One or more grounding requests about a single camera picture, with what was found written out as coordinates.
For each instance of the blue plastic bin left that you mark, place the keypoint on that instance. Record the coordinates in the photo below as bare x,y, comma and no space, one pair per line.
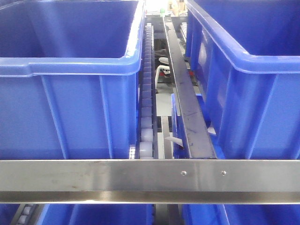
69,78

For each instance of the stainless steel shelf rack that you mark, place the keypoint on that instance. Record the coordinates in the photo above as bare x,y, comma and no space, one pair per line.
212,181

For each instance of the blue plastic bin middle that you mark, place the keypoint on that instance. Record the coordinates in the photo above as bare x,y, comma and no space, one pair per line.
246,55

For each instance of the white roller track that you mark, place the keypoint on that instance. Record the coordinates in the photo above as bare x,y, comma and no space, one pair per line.
146,98

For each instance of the blue plastic bin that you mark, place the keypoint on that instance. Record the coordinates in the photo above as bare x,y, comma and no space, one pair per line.
69,78
246,55

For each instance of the steel divider rail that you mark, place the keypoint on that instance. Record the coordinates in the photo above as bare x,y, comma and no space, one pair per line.
196,137

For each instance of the blue bin lower level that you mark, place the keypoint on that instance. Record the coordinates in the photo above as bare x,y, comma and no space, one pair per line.
179,150

